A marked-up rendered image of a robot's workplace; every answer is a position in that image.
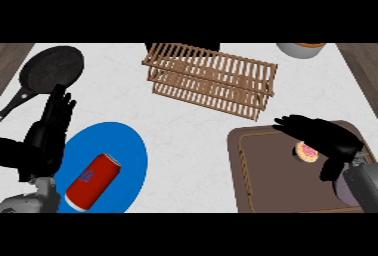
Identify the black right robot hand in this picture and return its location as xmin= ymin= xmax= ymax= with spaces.
xmin=272 ymin=114 xmax=367 ymax=183

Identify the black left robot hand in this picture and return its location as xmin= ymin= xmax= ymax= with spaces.
xmin=0 ymin=83 xmax=79 ymax=183

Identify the pink frosted cupcake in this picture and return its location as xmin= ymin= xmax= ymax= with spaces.
xmin=294 ymin=140 xmax=321 ymax=164

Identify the brown tray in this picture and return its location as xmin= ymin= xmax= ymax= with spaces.
xmin=226 ymin=119 xmax=368 ymax=214

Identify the wooden tiered shelf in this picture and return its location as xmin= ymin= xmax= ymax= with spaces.
xmin=142 ymin=43 xmax=280 ymax=122

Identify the blue round plate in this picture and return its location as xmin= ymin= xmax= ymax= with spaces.
xmin=55 ymin=121 xmax=150 ymax=214

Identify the red soda can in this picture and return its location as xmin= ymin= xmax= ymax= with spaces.
xmin=64 ymin=152 xmax=123 ymax=212

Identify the black frying pan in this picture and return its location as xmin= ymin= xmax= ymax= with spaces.
xmin=0 ymin=45 xmax=86 ymax=122

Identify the grey bowl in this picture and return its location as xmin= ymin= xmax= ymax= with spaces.
xmin=275 ymin=43 xmax=328 ymax=60

